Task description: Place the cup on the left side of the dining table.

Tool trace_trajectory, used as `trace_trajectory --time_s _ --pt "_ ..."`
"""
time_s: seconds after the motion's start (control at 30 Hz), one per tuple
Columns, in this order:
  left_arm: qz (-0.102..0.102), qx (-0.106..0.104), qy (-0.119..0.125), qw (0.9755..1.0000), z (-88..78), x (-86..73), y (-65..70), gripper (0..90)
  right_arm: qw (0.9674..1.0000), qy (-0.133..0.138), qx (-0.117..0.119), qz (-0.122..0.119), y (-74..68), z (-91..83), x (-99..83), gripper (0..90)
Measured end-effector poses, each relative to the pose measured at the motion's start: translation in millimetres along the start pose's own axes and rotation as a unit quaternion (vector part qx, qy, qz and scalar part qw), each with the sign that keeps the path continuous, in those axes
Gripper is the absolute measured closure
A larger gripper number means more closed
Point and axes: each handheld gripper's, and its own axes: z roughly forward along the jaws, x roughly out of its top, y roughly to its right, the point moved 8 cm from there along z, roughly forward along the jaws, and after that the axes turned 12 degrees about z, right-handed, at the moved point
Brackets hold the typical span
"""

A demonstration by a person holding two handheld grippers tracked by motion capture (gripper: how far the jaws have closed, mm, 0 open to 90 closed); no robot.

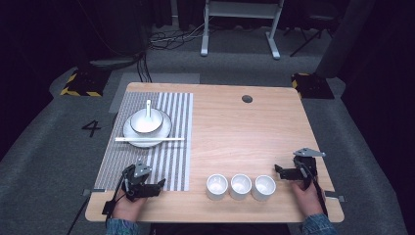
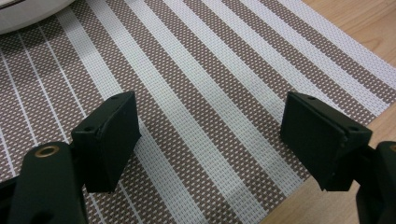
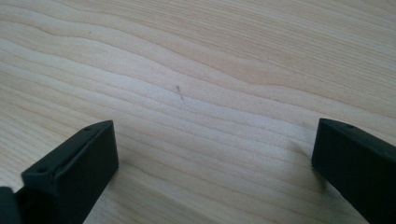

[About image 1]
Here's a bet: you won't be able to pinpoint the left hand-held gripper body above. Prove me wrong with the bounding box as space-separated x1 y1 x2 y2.
120 161 157 202

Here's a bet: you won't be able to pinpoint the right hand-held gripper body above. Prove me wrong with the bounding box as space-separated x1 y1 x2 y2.
293 147 327 191

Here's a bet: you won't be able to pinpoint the person's left hand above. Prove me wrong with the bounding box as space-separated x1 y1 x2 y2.
112 190 148 223

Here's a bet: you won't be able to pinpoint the person's right hand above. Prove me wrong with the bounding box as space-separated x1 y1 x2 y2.
291 180 324 219

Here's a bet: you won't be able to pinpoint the white cup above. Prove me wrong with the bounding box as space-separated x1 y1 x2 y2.
251 174 277 203
206 173 229 202
229 173 254 202

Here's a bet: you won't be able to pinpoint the white chopstick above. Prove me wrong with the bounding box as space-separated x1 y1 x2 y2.
115 138 186 143

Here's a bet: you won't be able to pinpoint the white plate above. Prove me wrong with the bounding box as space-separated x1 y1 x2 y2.
122 110 172 149

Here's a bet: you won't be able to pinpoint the grey striped placemat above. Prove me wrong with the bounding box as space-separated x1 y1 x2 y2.
93 91 194 192

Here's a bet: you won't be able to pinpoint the white bowl with dark rim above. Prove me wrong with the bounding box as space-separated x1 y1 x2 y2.
129 108 163 135

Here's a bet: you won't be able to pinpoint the white ceramic spoon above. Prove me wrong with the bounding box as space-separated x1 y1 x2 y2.
143 99 155 127

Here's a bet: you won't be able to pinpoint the black yellow striped base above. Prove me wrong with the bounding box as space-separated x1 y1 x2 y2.
291 71 336 100
60 68 111 98

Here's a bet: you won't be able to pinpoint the grey flat stand base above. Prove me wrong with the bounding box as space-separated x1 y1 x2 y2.
89 56 142 71

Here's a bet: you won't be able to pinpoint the black tripod legs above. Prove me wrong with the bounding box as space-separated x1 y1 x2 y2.
283 18 335 59

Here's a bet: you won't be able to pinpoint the grey curtain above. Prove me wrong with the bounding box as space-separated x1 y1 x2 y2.
314 0 377 79

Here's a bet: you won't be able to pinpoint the left hand-held gripper cable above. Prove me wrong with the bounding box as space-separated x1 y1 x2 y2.
101 175 129 226

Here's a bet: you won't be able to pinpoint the hand-held gripper cable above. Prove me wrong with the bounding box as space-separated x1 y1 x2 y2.
301 164 329 218
101 175 129 226

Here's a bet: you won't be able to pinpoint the right hand-held gripper cable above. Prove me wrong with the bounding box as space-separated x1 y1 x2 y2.
301 164 329 218

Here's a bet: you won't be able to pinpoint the grey table edge bracket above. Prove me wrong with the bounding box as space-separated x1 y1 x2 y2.
324 190 346 203
82 188 107 197

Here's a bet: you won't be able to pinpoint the black hanging cables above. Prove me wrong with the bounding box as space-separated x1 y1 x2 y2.
136 51 154 83

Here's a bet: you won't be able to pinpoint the bundle of floor cables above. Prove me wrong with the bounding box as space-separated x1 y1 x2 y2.
148 21 209 51

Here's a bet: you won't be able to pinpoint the white metal stand frame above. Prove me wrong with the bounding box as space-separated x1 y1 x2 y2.
200 0 286 61

